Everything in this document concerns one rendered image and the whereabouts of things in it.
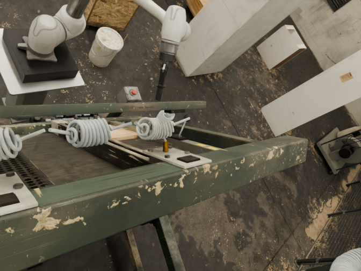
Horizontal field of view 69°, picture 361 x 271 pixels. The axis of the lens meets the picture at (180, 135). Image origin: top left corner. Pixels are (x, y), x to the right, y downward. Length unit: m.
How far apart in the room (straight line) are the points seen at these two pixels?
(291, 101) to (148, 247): 3.28
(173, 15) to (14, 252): 1.08
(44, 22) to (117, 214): 1.48
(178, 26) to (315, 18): 8.12
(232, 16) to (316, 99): 1.99
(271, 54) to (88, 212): 5.82
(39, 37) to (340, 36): 8.16
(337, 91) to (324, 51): 4.65
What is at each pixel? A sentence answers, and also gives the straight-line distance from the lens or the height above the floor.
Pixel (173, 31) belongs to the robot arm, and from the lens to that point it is 1.28.
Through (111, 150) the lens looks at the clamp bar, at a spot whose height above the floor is 1.55.
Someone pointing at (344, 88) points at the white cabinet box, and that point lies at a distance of 4.54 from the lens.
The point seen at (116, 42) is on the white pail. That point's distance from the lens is 3.12.
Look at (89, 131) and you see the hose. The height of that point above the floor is 1.90.
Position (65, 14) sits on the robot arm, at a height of 1.13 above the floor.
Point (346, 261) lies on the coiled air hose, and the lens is 1.00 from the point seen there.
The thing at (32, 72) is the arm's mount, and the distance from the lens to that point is 1.95.
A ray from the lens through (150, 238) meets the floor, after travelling 2.79.
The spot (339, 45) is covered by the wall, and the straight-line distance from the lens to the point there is 9.04.
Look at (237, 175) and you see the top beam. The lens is 0.81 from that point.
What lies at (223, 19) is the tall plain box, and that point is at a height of 0.97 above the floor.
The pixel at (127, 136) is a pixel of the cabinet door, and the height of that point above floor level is 1.23.
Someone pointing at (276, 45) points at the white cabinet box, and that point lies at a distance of 6.10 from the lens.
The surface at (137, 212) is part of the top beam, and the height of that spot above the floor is 1.91.
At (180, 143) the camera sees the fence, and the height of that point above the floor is 1.51.
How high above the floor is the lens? 2.42
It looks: 46 degrees down
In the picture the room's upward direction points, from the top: 56 degrees clockwise
